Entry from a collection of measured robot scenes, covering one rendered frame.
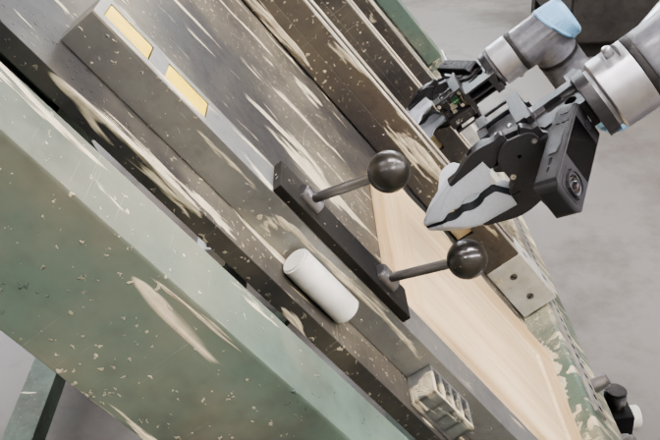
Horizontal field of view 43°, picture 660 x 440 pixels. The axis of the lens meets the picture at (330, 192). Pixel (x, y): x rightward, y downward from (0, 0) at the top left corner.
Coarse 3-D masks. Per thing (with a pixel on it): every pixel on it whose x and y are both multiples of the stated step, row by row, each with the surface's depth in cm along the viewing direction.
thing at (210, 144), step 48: (96, 0) 73; (96, 48) 70; (144, 96) 72; (192, 144) 74; (240, 144) 77; (240, 192) 77; (288, 240) 80; (384, 336) 86; (432, 336) 90; (480, 384) 94; (480, 432) 93; (528, 432) 99
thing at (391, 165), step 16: (384, 160) 72; (400, 160) 72; (368, 176) 73; (384, 176) 72; (400, 176) 72; (304, 192) 79; (320, 192) 79; (336, 192) 77; (384, 192) 73; (320, 208) 80
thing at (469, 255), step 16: (464, 240) 78; (448, 256) 78; (464, 256) 76; (480, 256) 76; (384, 272) 84; (400, 272) 83; (416, 272) 82; (432, 272) 81; (464, 272) 77; (480, 272) 77
